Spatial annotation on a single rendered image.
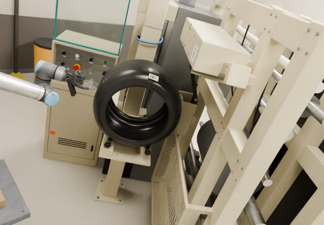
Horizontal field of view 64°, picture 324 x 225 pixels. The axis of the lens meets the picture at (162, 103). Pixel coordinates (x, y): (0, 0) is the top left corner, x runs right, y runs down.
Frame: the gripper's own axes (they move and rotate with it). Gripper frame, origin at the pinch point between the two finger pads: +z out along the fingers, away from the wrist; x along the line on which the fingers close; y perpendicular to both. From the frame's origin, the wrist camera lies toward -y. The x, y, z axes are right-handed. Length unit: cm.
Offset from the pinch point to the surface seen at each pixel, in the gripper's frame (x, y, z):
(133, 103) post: 25.2, -13.8, 29.6
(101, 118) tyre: -12.0, -11.9, 10.3
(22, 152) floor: 63, -131, -52
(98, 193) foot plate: 26, -119, 32
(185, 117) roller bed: 18, -7, 71
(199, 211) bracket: -60, -17, 73
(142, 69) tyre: -5.8, 26.3, 23.0
